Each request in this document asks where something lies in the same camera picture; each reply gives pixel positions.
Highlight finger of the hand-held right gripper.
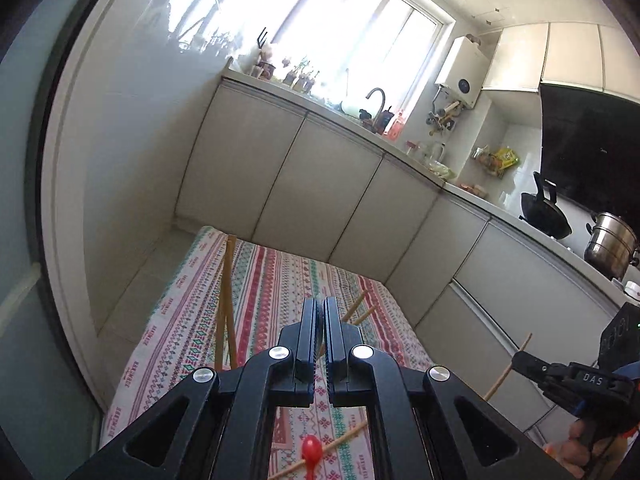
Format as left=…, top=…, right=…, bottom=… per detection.
left=512, top=350, right=634, bottom=396
left=540, top=383, right=636, bottom=419

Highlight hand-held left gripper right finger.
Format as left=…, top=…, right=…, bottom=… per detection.
left=324, top=297, right=576, bottom=480

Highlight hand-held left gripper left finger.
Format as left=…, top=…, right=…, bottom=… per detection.
left=65, top=297, right=322, bottom=480

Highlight single wooden chopstick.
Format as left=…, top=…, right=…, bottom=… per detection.
left=487, top=333, right=533, bottom=402

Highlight group of wooden chopsticks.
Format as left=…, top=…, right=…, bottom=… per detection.
left=214, top=234, right=377, bottom=480

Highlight person's right hand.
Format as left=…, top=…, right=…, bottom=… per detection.
left=549, top=418, right=609, bottom=479

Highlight red plastic spoon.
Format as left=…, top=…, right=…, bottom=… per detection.
left=300, top=434, right=324, bottom=465

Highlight steel stockpot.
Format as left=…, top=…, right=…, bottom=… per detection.
left=583, top=211, right=640, bottom=281

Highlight striped patterned tablecloth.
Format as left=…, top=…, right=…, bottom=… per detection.
left=99, top=225, right=437, bottom=480

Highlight black wok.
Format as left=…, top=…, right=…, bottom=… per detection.
left=519, top=171, right=574, bottom=241

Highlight white base cabinets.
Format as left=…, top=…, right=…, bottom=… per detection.
left=172, top=77, right=626, bottom=436

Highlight black range hood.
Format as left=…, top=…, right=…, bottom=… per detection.
left=538, top=83, right=640, bottom=211

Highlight yellow snack bag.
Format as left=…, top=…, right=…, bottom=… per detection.
left=487, top=145, right=521, bottom=171

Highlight red dish soap bottle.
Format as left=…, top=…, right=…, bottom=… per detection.
left=385, top=109, right=407, bottom=140

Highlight curved metal faucet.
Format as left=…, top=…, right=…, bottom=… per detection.
left=366, top=87, right=389, bottom=121

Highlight small potted plants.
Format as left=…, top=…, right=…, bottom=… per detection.
left=250, top=42, right=322, bottom=94

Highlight frosted glass sliding door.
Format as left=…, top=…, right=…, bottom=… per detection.
left=0, top=0, right=107, bottom=461

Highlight white water heater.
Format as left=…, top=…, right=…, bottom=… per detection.
left=433, top=34, right=492, bottom=110

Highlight bright kitchen window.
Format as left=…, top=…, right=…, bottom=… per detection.
left=170, top=0, right=454, bottom=126

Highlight white wall cabinets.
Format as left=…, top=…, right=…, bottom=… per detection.
left=482, top=22, right=640, bottom=94

